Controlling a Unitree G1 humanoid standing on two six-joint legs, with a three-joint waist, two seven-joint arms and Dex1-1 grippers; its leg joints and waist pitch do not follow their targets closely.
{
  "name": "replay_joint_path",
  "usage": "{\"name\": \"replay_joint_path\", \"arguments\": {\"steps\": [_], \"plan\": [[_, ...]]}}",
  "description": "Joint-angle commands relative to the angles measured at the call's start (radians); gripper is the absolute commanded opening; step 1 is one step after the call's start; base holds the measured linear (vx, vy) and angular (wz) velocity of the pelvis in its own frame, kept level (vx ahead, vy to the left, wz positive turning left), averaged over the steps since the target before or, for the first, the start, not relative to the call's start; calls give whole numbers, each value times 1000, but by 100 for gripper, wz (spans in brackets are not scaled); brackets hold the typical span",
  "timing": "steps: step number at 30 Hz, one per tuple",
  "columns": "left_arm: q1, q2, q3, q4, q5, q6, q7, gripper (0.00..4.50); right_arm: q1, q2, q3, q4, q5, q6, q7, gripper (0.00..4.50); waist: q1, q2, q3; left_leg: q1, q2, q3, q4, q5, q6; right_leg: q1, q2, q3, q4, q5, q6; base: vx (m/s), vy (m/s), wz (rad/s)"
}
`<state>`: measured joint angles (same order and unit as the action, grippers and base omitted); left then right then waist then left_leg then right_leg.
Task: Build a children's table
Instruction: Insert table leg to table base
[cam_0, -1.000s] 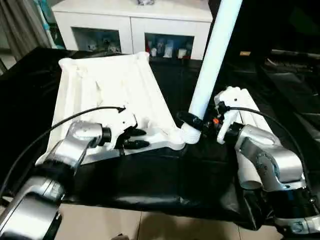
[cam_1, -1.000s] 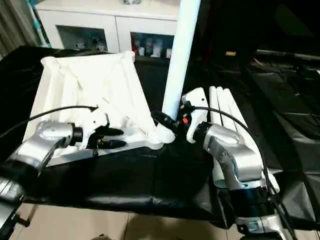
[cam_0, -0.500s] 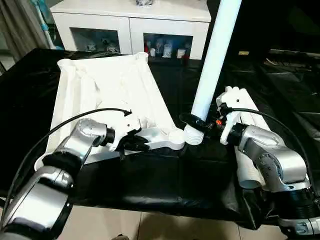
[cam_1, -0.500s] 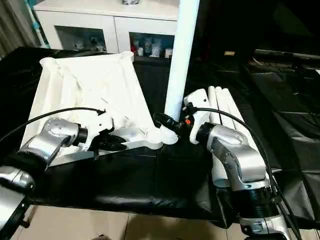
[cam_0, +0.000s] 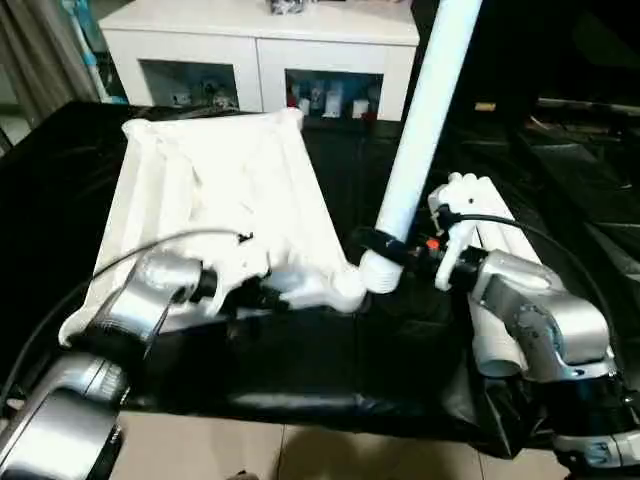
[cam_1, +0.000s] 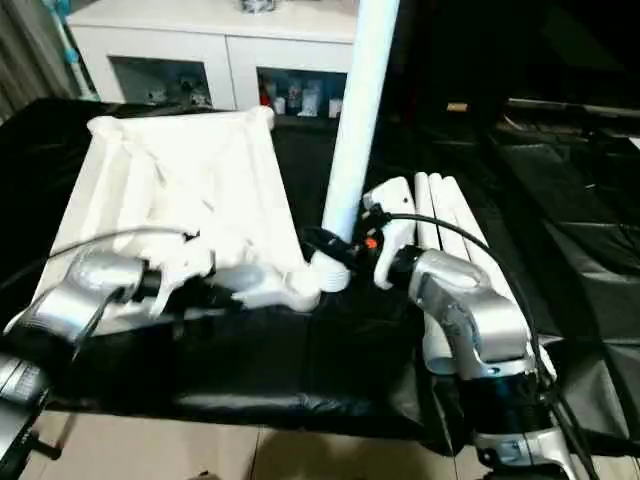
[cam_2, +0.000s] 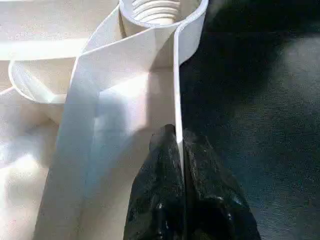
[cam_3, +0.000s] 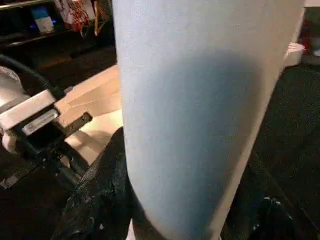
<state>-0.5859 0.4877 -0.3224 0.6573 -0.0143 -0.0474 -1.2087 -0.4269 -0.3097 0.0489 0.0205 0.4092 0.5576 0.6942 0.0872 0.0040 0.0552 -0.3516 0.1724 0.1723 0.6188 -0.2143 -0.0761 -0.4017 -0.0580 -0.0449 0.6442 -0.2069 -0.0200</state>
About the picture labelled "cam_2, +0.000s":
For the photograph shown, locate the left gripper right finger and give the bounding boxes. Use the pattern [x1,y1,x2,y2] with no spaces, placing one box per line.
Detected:
[183,129,261,240]

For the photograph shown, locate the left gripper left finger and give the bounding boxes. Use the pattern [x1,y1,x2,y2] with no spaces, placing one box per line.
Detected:
[123,125,187,240]

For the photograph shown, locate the white plastic table top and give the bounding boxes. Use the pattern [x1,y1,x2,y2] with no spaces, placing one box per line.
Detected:
[0,0,209,240]

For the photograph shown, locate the black work mat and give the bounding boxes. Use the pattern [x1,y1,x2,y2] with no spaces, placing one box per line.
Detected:
[177,0,320,240]

